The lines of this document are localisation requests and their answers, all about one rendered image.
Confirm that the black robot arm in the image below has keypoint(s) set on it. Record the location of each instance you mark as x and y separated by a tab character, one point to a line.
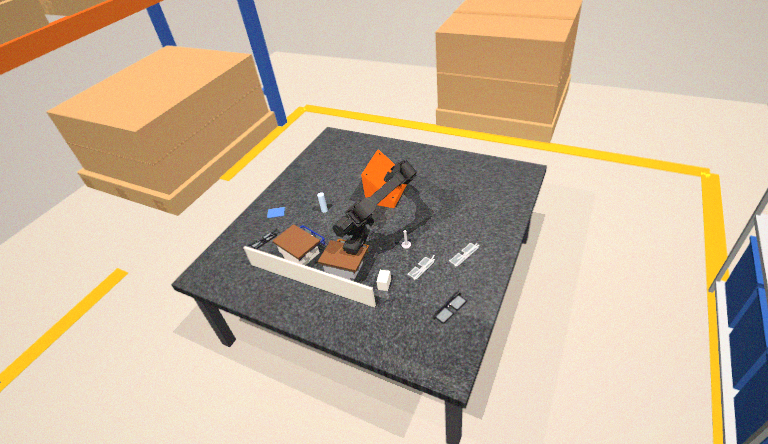
401	173

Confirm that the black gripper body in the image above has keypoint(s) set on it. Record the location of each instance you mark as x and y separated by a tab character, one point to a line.
353	245

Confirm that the light grey cylinder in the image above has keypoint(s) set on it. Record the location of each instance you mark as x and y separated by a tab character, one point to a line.
322	202

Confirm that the white post on round base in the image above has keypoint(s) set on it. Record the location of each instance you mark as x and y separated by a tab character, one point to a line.
406	244

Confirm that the light blue flat tile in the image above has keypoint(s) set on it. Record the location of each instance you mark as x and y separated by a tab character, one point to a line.
277	212

